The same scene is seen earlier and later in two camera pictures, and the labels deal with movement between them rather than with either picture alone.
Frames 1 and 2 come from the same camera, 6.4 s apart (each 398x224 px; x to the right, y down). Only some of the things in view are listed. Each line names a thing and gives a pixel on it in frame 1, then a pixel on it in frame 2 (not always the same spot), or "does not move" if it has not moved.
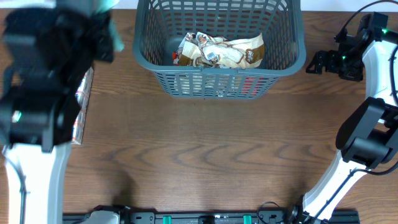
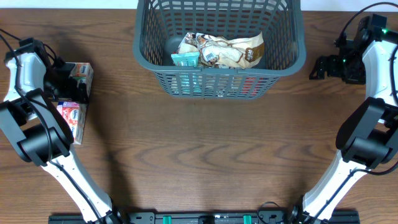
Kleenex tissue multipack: (82, 96) does not move
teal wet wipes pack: (103, 10) → (188, 59)
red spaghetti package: (250, 86) does not move
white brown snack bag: (189, 50) does not move
